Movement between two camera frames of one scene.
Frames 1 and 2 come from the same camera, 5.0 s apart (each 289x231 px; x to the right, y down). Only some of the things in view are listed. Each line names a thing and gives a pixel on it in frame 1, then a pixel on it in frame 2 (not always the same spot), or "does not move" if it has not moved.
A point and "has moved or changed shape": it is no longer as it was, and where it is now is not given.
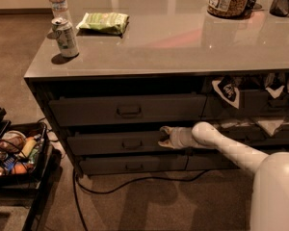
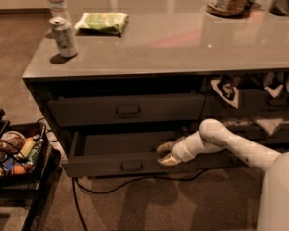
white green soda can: [66, 37] does not move
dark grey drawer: [253, 105] does not move
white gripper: [175, 138] → [178, 150]
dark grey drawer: [123, 110] does not move
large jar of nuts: [229, 1] does not move
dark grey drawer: [137, 142] has moved or changed shape
